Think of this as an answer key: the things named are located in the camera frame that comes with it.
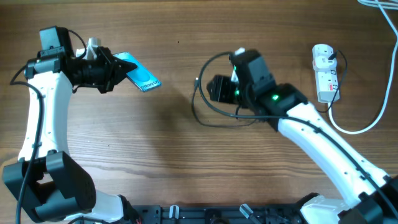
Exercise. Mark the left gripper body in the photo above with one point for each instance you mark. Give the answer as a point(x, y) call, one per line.
point(102, 70)

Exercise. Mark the white USB charger plug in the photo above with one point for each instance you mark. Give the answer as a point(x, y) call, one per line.
point(323, 64)

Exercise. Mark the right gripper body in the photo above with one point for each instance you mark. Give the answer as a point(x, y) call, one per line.
point(227, 90)

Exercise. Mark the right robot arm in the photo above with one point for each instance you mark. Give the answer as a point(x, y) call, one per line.
point(369, 194)

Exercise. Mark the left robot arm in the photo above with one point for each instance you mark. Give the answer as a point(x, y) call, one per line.
point(49, 186)

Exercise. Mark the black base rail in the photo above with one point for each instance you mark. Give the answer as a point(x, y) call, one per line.
point(279, 213)

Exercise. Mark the white power strip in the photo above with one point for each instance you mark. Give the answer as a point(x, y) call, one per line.
point(326, 82)

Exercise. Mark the light blue smartphone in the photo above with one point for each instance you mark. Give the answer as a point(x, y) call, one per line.
point(140, 77)

